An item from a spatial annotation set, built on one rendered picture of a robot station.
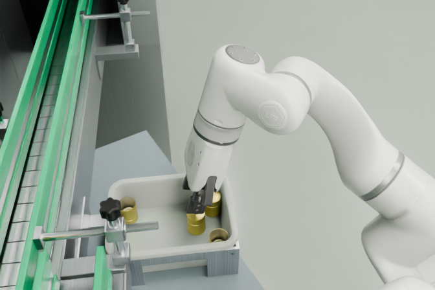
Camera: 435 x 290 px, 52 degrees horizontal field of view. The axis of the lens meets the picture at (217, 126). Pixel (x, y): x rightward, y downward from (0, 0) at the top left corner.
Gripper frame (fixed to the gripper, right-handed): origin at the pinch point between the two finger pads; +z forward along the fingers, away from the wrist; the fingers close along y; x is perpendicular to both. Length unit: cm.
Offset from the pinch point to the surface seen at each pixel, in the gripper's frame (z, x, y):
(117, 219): -7.8, -14.2, 12.5
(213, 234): 5.7, 4.3, 4.3
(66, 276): 4.0, -20.0, 13.7
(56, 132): -2.7, -24.0, -9.9
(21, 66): 17, -37, -57
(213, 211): 7.1, 5.7, -1.9
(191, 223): 6.6, 0.8, 1.4
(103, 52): 5, -16, -51
